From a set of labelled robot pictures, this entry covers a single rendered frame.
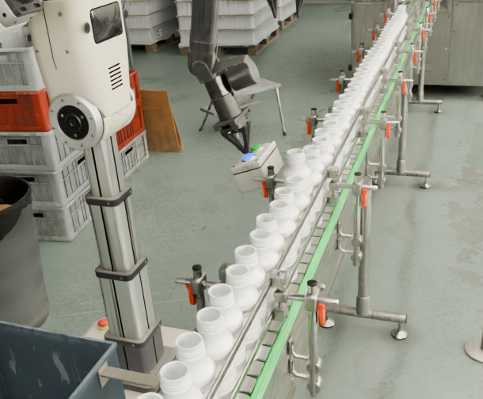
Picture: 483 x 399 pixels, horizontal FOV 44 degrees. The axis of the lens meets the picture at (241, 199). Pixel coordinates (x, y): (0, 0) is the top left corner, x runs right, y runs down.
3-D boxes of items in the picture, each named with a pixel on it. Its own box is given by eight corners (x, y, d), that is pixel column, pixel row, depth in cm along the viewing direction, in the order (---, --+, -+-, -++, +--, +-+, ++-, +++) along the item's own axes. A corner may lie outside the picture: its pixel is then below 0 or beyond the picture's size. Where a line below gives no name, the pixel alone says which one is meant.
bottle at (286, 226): (301, 271, 122) (298, 198, 115) (293, 288, 117) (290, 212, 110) (272, 267, 124) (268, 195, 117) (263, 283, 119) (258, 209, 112)
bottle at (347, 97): (351, 154, 176) (352, 99, 169) (332, 152, 178) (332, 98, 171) (357, 146, 181) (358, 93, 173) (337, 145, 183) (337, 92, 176)
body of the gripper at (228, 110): (252, 112, 149) (240, 85, 147) (238, 126, 141) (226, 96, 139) (229, 119, 152) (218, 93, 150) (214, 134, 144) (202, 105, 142)
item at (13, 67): (39, 91, 308) (29, 47, 298) (-32, 92, 316) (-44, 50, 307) (89, 62, 361) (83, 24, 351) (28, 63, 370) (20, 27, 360)
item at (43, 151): (57, 172, 327) (48, 133, 317) (-10, 169, 336) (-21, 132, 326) (103, 132, 380) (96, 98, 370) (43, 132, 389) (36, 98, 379)
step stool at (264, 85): (244, 117, 528) (241, 70, 510) (287, 134, 482) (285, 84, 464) (198, 131, 506) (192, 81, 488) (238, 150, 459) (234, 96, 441)
